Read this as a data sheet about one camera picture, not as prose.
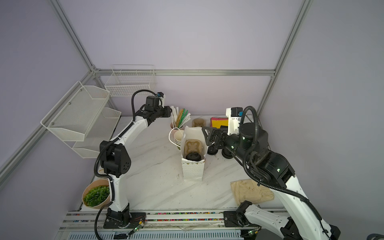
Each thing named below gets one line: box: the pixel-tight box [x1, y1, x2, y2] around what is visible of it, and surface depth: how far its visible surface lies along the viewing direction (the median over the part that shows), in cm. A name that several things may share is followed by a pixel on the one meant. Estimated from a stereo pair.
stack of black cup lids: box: [221, 148, 234, 159], surface depth 98 cm
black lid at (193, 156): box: [185, 152, 202, 162], surface depth 84 cm
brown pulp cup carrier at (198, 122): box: [192, 118, 206, 127], surface depth 116 cm
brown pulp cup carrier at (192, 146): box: [184, 139, 202, 155], surface depth 92 cm
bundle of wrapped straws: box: [170, 105, 191, 129], surface depth 102 cm
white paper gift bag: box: [168, 126, 210, 182], surface depth 80 cm
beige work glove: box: [230, 179, 275, 206], surface depth 84 cm
